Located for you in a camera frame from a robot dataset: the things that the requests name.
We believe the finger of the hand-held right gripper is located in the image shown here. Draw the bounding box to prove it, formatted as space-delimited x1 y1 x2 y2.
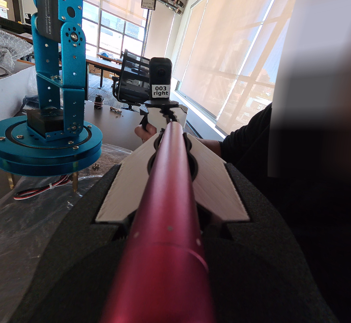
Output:
168 105 189 126
147 107 168 133

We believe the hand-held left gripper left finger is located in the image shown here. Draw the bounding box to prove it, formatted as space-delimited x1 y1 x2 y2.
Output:
95 132 165 222

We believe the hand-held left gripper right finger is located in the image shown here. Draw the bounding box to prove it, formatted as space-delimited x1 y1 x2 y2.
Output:
182 132 250 222

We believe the magenta metal screwdriver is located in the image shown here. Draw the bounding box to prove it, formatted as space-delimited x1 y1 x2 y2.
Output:
100 121 217 323

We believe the blue toy robot arm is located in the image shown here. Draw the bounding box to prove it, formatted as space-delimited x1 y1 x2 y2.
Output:
0 0 103 192

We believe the person's right hand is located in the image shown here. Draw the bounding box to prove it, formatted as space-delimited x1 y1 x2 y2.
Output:
134 122 159 145

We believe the black office chair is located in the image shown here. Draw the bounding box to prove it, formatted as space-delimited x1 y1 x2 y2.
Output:
112 50 151 112

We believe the wooden office table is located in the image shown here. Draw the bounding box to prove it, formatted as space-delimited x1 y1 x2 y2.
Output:
86 54 124 96

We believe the large clear plastic bag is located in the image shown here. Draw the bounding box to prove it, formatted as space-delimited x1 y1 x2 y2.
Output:
0 143 146 301

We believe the white board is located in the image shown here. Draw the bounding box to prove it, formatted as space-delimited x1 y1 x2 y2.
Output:
0 65 37 116

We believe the clear bubble wrap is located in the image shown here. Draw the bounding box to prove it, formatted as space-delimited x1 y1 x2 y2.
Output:
0 30 35 77

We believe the red white black cable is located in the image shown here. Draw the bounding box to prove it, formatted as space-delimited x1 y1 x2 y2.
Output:
14 174 73 200

